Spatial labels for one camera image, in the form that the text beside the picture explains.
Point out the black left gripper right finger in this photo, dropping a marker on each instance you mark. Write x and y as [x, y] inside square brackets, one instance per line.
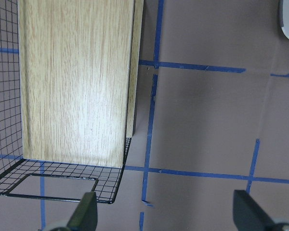
[249, 216]

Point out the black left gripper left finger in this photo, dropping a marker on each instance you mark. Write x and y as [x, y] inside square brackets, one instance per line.
[85, 216]

